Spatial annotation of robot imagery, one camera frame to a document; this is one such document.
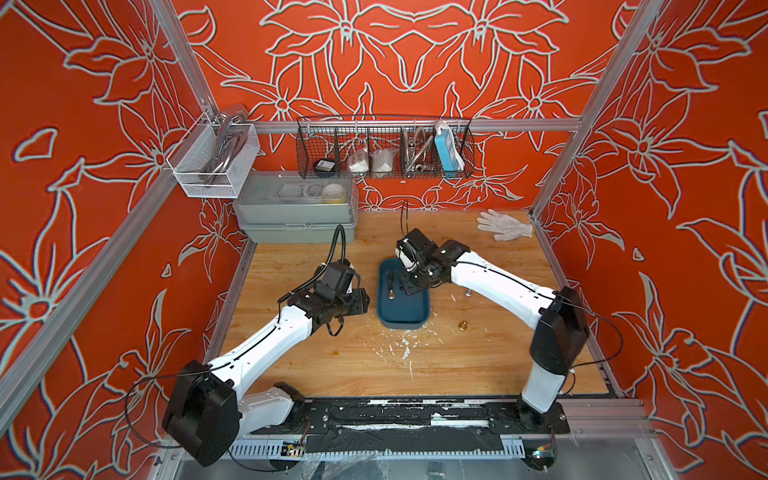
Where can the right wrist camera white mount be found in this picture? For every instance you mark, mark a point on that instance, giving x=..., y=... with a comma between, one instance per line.
x=407, y=254

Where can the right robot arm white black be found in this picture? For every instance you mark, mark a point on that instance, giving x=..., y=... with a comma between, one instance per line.
x=556, y=317

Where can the teal plastic storage box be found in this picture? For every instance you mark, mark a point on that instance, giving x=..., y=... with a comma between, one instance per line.
x=405, y=312

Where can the grey lidded storage container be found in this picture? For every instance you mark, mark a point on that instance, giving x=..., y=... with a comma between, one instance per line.
x=285, y=208

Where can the white work glove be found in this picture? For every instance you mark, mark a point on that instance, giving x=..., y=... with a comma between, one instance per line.
x=503, y=227

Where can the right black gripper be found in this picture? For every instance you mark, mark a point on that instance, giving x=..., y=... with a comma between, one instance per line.
x=407, y=286

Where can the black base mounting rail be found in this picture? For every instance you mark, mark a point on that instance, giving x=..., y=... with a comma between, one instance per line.
x=430, y=424

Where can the black wire wall basket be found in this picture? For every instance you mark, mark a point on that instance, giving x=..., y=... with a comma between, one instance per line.
x=377, y=147

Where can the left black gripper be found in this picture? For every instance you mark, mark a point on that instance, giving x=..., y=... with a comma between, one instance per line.
x=361, y=302

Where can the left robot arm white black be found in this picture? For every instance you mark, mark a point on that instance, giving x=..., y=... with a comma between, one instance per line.
x=207, y=411

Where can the clear plastic wall bin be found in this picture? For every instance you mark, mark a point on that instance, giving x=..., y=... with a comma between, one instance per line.
x=216, y=158

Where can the light blue box in basket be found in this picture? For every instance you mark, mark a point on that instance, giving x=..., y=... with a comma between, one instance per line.
x=452, y=163

